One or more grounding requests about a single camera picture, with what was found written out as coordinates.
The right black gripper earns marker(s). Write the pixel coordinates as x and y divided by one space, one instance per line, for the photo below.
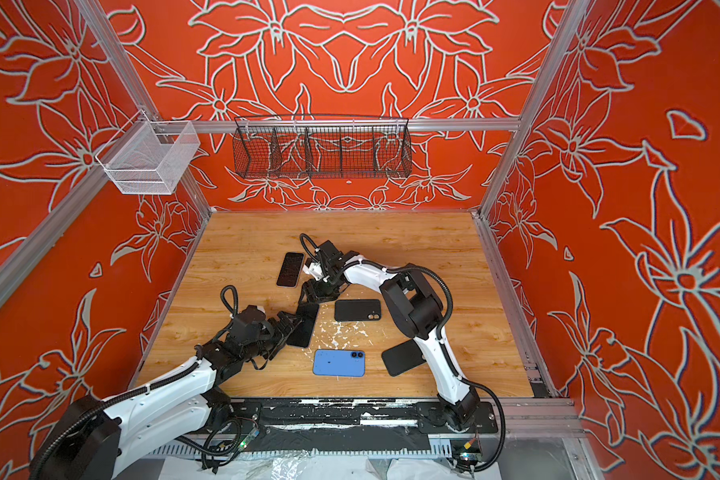
313 295

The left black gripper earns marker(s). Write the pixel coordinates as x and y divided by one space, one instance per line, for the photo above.
281 333

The black phone case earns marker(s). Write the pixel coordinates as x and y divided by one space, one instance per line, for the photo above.
357 310
402 358

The black smartphone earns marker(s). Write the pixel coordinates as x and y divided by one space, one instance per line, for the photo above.
307 315
290 270

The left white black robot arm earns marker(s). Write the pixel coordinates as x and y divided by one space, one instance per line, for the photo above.
99 439

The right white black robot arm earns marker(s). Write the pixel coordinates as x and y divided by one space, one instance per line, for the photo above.
420 304

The blue phone case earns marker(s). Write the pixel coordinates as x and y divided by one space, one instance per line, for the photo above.
339 363

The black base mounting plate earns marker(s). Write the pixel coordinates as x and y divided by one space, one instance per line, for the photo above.
422 415

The clear plastic bin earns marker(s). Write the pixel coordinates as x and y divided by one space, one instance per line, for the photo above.
149 158

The black wire basket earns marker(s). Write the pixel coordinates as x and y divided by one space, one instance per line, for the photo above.
322 147

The grey cable duct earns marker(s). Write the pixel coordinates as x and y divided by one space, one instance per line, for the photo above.
438 448

